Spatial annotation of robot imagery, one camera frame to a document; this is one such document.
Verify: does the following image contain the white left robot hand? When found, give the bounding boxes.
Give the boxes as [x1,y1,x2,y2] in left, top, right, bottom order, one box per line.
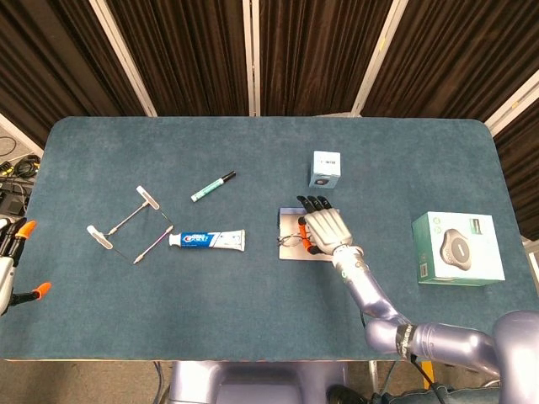
[0,216,52,316]

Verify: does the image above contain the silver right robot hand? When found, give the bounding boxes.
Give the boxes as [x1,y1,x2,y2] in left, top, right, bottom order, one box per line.
[296,194,355,257]

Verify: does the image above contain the blue glasses case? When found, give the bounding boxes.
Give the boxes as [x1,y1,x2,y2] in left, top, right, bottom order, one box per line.
[275,205,338,263]

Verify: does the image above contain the round metal-frame eyeglasses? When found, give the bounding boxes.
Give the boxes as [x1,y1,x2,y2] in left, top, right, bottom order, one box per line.
[276,233,312,249]

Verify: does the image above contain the lilac robot base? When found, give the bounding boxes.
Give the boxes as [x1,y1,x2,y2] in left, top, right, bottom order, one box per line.
[168,360,350,404]

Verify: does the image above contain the small light-blue speaker box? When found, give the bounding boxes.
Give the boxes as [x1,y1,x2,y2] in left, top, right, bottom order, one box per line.
[308,150,342,189]

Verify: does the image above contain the green white speakerphone box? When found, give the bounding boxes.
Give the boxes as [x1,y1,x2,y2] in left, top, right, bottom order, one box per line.
[411,210,506,288]

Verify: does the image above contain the green marker with black cap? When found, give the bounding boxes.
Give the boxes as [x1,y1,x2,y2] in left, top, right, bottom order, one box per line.
[189,170,237,204]

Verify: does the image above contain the white blue toothpaste tube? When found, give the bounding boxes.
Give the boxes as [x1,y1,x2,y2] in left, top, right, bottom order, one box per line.
[168,229,247,253]

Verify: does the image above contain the blue felt table cloth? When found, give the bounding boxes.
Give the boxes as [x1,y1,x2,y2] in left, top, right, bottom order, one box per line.
[0,116,509,363]

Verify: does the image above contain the brown pleated curtain panel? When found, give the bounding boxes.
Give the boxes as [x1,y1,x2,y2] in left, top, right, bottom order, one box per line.
[107,0,249,118]
[492,96,539,243]
[0,0,147,148]
[364,0,539,123]
[259,0,395,117]

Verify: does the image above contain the black yellow cable bundle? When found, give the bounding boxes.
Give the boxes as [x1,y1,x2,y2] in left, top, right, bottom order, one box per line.
[0,153,43,220]

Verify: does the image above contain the metal wire stand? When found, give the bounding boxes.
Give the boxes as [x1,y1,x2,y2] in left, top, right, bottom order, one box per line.
[86,185,174,265]

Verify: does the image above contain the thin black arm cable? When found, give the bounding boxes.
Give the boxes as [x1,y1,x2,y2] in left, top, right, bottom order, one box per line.
[359,309,443,395]

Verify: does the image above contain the white screen frame post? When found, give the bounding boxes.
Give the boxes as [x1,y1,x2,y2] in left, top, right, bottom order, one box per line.
[350,0,405,118]
[243,0,262,118]
[483,69,539,136]
[88,0,158,118]

